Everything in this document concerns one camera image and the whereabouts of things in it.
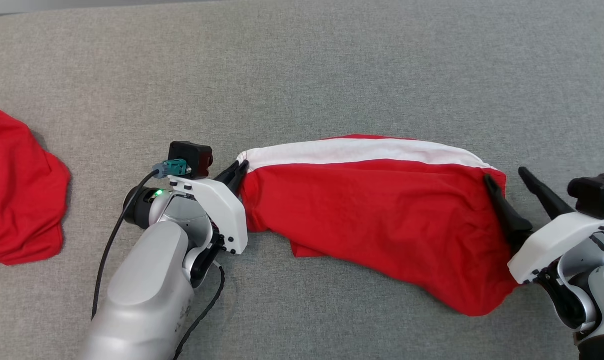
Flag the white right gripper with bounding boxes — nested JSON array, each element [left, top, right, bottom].
[[483, 167, 604, 286]]

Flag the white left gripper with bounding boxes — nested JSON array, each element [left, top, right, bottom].
[[169, 160, 250, 255]]

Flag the red shorts with white stripe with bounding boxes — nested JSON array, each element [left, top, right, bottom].
[[236, 134, 525, 317]]

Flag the red shirt with white sleeves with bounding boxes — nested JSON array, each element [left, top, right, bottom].
[[0, 104, 72, 266]]

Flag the teal left camera connector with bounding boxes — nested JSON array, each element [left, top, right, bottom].
[[152, 159, 189, 179]]

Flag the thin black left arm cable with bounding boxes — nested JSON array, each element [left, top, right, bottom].
[[173, 263, 226, 360]]

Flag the black left camera cable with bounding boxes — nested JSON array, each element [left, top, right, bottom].
[[91, 169, 160, 321]]

